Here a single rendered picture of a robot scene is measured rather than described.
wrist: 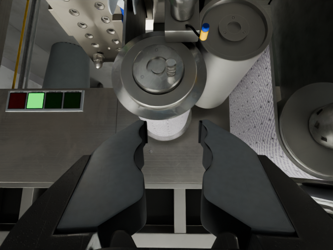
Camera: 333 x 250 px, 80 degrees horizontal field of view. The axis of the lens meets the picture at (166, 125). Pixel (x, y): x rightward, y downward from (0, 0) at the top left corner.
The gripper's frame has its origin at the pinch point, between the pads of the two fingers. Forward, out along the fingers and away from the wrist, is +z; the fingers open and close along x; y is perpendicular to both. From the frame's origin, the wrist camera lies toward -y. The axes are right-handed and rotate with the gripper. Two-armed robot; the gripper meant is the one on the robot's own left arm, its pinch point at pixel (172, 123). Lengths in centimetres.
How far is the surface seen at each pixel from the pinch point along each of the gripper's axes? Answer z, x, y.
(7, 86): 244, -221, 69
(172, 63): 14.9, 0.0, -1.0
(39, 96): 49, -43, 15
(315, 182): 21.6, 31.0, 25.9
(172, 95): 15.9, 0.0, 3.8
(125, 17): 27.3, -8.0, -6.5
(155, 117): 14.9, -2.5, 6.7
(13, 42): 232, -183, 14
